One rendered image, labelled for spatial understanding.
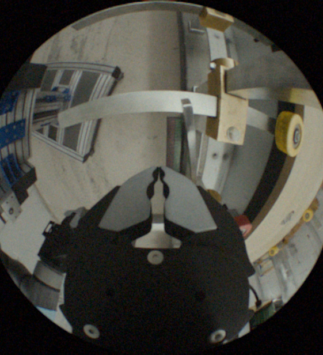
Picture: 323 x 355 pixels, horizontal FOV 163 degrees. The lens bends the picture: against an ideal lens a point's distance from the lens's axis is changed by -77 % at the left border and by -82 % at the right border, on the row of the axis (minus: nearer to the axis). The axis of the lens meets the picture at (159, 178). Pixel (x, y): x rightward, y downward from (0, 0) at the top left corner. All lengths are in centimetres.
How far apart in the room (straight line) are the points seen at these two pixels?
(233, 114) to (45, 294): 45
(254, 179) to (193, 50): 43
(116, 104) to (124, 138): 93
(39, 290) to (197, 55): 65
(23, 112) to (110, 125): 78
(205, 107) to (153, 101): 7
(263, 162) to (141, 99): 35
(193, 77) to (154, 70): 78
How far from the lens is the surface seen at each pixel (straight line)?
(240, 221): 29
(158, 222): 27
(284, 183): 31
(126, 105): 16
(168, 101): 16
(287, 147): 24
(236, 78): 16
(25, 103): 64
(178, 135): 32
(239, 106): 19
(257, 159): 41
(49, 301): 32
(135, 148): 109
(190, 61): 36
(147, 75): 108
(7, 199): 60
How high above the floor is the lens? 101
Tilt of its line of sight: 58 degrees down
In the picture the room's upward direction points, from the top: 179 degrees counter-clockwise
